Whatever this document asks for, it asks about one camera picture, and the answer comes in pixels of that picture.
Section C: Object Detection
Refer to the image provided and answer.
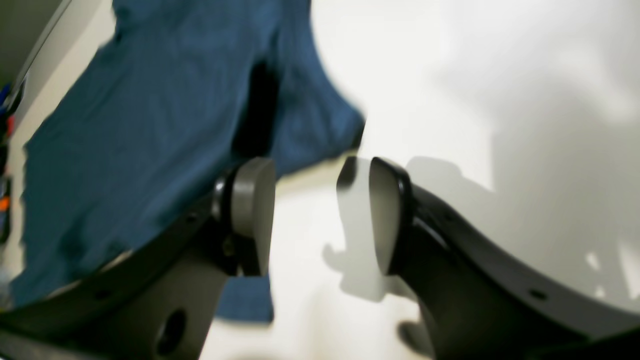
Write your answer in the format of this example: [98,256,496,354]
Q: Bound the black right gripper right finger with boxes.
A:
[369,157,640,360]

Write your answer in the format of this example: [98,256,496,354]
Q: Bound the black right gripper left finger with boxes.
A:
[1,157,276,360]

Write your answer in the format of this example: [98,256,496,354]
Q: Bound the dark blue T-shirt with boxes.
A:
[10,0,365,308]

